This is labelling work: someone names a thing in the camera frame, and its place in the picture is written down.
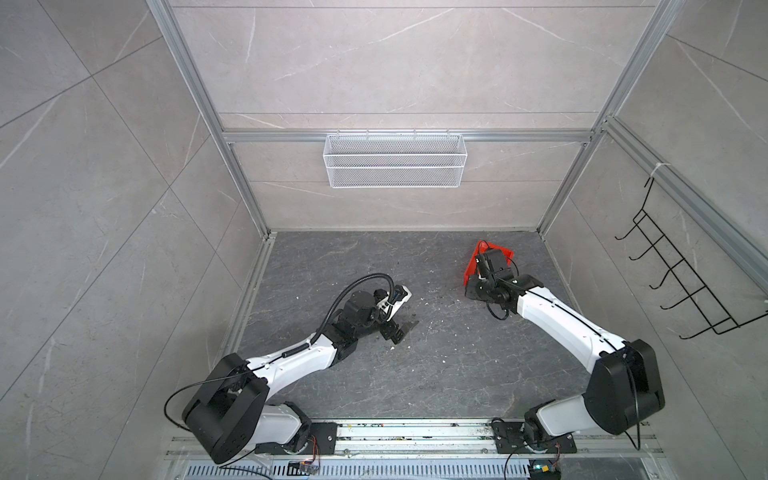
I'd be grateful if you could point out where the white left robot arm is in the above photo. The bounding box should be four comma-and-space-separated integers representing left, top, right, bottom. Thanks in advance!
182, 285, 412, 465

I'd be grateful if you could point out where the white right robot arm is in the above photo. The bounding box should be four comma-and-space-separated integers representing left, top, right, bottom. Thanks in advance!
464, 241, 666, 451

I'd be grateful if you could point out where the red plastic bin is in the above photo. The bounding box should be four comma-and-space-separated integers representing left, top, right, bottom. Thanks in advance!
463, 240, 519, 287

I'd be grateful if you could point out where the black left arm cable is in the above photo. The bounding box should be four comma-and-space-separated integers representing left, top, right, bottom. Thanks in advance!
309, 272, 397, 347

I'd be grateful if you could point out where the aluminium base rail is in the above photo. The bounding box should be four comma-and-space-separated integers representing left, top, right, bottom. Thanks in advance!
154, 418, 676, 479

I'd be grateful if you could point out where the white wire mesh basket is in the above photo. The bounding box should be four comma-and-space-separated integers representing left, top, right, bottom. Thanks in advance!
323, 133, 468, 189

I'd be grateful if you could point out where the black wire hook rack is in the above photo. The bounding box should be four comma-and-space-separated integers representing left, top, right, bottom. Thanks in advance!
614, 178, 767, 341

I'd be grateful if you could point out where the aluminium corner frame post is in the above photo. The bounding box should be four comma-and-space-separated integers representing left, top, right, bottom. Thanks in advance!
537, 0, 684, 238

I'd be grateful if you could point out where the aluminium left frame post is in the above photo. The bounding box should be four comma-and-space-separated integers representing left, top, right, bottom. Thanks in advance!
147, 0, 270, 240

